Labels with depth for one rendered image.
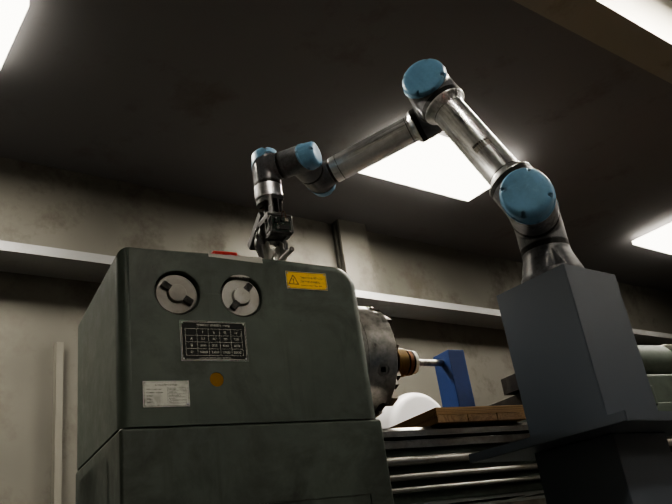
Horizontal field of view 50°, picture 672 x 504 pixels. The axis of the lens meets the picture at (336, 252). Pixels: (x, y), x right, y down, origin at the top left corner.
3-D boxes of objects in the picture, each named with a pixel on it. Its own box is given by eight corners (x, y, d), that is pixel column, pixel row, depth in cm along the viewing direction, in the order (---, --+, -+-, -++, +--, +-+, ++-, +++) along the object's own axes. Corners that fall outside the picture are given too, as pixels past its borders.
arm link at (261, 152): (272, 141, 196) (244, 151, 199) (276, 176, 192) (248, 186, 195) (284, 154, 203) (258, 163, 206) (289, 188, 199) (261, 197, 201)
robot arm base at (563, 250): (600, 276, 171) (588, 239, 175) (561, 268, 162) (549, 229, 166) (549, 299, 182) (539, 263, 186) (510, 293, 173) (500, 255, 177)
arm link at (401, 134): (457, 97, 205) (307, 177, 215) (448, 76, 195) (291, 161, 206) (473, 129, 199) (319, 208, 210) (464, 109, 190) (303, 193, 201)
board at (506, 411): (438, 422, 185) (435, 407, 187) (368, 451, 214) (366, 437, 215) (526, 419, 200) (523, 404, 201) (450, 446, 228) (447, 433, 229)
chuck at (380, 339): (379, 395, 181) (354, 285, 197) (325, 436, 205) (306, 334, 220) (409, 395, 186) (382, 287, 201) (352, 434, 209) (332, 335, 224)
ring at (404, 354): (388, 341, 206) (415, 342, 210) (372, 351, 213) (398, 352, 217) (394, 373, 202) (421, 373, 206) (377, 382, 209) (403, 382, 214)
